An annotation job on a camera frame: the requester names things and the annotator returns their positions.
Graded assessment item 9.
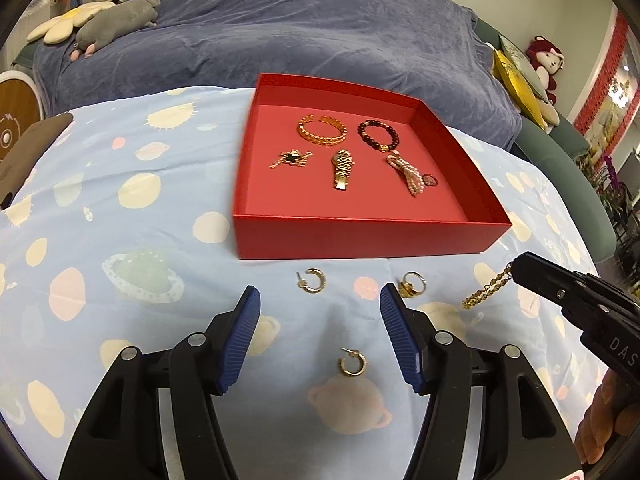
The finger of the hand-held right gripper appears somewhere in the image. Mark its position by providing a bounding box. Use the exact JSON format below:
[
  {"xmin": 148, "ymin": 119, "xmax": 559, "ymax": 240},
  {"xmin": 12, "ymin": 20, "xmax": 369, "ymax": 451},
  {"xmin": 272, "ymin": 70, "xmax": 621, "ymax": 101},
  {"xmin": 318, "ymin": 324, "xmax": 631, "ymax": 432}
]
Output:
[{"xmin": 511, "ymin": 252, "xmax": 596, "ymax": 311}]

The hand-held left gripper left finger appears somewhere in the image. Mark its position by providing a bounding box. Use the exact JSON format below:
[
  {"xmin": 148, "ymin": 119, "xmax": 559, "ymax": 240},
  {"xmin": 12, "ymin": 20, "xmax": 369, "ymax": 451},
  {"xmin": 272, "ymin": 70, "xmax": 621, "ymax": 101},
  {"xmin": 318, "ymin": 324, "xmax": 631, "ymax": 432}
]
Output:
[{"xmin": 59, "ymin": 285, "xmax": 262, "ymax": 480}]

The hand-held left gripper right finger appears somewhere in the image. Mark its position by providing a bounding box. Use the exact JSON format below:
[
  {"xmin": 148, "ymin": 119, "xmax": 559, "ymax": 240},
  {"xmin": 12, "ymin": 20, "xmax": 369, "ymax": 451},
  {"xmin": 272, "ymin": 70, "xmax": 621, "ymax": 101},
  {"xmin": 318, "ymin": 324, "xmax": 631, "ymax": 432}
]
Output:
[{"xmin": 379, "ymin": 282, "xmax": 576, "ymax": 480}]

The gold hoop earring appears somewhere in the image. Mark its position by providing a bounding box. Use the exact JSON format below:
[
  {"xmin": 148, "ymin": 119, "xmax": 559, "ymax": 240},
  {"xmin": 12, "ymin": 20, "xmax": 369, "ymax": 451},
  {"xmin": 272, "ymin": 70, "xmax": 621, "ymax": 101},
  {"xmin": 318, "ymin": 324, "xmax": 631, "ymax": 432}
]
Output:
[
  {"xmin": 338, "ymin": 347, "xmax": 370, "ymax": 377},
  {"xmin": 297, "ymin": 268, "xmax": 327, "ymax": 294}
]

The gold ring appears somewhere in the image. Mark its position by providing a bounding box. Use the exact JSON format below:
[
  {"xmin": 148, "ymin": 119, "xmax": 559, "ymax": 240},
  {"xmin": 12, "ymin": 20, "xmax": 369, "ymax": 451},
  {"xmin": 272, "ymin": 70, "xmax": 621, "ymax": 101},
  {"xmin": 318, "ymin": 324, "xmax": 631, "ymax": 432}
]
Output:
[{"xmin": 397, "ymin": 270, "xmax": 428, "ymax": 299}]

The gold chain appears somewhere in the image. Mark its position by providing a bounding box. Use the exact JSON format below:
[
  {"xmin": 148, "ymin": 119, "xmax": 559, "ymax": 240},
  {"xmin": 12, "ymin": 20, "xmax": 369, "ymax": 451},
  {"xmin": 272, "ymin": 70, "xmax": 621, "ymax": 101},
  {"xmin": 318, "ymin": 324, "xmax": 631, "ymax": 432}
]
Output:
[{"xmin": 460, "ymin": 262, "xmax": 515, "ymax": 311}]

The red cardboard box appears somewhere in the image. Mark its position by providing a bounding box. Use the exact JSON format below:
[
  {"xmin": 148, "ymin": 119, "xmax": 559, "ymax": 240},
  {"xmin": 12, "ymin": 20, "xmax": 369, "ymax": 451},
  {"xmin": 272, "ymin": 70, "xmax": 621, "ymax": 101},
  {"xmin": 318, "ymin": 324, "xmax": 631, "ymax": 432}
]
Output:
[{"xmin": 231, "ymin": 72, "xmax": 513, "ymax": 261}]

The pearl bracelet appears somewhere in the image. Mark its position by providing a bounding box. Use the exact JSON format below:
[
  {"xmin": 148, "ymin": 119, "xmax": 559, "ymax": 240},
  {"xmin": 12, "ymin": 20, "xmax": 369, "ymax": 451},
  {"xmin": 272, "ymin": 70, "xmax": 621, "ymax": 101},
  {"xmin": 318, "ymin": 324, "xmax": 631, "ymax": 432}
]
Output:
[{"xmin": 385, "ymin": 153, "xmax": 440, "ymax": 197}]

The gold wristwatch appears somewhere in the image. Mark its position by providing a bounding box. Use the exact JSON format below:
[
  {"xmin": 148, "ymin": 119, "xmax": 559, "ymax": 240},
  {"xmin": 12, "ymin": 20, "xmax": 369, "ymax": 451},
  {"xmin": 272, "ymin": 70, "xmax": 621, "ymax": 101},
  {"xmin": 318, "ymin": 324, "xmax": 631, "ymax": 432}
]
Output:
[{"xmin": 329, "ymin": 148, "xmax": 355, "ymax": 192}]

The black clover gold bracelet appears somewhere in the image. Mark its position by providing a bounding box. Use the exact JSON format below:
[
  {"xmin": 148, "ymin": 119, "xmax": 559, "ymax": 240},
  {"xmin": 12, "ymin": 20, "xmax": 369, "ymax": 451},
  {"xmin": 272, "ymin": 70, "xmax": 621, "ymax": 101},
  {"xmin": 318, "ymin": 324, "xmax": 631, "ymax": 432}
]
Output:
[{"xmin": 269, "ymin": 148, "xmax": 315, "ymax": 171}]

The dark bead bracelet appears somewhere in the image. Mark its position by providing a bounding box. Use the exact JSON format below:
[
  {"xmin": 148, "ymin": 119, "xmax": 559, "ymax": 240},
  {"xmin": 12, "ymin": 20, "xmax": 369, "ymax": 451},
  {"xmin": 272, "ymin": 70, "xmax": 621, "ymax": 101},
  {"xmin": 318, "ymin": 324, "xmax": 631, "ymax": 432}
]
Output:
[{"xmin": 357, "ymin": 119, "xmax": 403, "ymax": 153}]

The gold bangle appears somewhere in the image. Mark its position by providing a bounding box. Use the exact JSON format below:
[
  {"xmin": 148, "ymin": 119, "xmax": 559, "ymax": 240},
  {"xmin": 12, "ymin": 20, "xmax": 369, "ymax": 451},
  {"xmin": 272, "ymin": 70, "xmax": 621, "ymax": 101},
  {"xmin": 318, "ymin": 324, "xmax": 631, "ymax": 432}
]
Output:
[{"xmin": 298, "ymin": 114, "xmax": 348, "ymax": 147}]

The person's right hand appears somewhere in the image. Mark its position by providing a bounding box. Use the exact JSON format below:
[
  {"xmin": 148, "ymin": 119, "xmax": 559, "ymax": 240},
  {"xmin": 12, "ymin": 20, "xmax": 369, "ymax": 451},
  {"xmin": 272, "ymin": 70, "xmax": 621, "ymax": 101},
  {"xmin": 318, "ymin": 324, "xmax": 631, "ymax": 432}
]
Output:
[{"xmin": 574, "ymin": 372, "xmax": 640, "ymax": 466}]

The green sofa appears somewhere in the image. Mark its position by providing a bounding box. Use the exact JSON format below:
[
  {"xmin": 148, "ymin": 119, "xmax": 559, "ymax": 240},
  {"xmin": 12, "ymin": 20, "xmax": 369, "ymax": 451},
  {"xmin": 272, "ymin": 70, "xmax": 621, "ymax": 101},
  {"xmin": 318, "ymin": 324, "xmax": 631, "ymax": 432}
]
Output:
[{"xmin": 474, "ymin": 17, "xmax": 619, "ymax": 262}]

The purple orchid plant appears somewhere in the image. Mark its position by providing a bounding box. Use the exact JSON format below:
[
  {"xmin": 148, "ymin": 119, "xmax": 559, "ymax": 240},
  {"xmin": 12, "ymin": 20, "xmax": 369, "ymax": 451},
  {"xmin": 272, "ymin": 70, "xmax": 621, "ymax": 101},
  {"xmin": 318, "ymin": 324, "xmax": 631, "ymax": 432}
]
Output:
[{"xmin": 590, "ymin": 154, "xmax": 633, "ymax": 211}]

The planet print blue cloth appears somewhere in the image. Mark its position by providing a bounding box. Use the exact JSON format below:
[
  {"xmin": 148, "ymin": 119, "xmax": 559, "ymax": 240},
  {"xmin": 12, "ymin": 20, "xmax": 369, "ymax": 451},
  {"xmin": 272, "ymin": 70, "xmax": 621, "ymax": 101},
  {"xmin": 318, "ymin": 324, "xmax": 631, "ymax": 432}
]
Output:
[{"xmin": 0, "ymin": 84, "xmax": 601, "ymax": 480}]

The yellow cushion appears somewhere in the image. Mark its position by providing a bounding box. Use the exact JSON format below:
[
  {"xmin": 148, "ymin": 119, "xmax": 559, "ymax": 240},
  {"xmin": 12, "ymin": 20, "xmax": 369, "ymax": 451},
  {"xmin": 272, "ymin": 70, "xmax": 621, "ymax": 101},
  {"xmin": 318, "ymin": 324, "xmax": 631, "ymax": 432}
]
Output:
[{"xmin": 492, "ymin": 48, "xmax": 549, "ymax": 132}]

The red patterned strip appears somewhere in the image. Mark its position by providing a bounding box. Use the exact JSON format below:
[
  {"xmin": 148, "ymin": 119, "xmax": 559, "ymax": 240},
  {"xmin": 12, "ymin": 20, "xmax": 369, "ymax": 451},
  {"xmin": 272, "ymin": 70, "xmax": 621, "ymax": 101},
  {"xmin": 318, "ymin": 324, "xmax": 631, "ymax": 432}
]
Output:
[{"xmin": 574, "ymin": 9, "xmax": 632, "ymax": 137}]

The red monkey plush toy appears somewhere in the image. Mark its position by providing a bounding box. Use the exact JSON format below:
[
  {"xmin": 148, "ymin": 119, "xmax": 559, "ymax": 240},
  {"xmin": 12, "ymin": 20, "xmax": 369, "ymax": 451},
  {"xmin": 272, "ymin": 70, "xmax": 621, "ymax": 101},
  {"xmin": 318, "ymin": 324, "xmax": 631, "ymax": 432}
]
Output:
[{"xmin": 524, "ymin": 35, "xmax": 567, "ymax": 106}]

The grey-green cushion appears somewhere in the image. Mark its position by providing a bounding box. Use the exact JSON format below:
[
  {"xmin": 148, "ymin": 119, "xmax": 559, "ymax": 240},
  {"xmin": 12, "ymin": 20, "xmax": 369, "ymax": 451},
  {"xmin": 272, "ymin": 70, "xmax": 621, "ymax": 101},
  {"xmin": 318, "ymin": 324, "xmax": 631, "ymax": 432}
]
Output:
[{"xmin": 499, "ymin": 35, "xmax": 551, "ymax": 104}]

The brown flat pad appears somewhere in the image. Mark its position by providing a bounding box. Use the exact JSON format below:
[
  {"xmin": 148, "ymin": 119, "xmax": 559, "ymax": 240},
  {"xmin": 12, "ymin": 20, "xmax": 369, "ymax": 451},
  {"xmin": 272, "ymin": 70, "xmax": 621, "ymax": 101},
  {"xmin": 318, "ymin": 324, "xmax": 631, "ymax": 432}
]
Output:
[{"xmin": 0, "ymin": 112, "xmax": 75, "ymax": 212}]

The white appliance with wooden disc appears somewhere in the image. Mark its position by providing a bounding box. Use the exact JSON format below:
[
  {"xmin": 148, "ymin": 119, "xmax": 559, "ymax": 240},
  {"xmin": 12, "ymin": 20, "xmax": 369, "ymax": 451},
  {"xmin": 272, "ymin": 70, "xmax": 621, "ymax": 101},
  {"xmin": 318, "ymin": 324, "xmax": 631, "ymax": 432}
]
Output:
[{"xmin": 0, "ymin": 72, "xmax": 47, "ymax": 162}]

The blue blanket covered sofa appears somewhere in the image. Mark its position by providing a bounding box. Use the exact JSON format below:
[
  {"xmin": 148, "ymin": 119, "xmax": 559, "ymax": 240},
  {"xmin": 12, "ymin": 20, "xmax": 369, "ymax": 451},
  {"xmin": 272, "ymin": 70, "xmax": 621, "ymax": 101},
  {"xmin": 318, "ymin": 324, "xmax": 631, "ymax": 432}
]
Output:
[{"xmin": 32, "ymin": 0, "xmax": 524, "ymax": 152}]

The grey plush toy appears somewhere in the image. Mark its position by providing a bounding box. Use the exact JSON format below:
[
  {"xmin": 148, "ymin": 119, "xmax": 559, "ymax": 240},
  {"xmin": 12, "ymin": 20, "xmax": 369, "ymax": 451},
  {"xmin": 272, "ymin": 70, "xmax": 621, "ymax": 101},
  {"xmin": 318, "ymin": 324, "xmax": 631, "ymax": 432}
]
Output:
[{"xmin": 68, "ymin": 0, "xmax": 160, "ymax": 61}]

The flower shaped cushion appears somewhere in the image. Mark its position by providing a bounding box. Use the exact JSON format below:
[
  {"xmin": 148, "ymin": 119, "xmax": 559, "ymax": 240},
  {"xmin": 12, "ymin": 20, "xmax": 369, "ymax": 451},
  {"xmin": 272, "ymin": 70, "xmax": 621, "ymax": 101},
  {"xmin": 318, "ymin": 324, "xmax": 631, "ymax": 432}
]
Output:
[{"xmin": 26, "ymin": 1, "xmax": 117, "ymax": 45}]

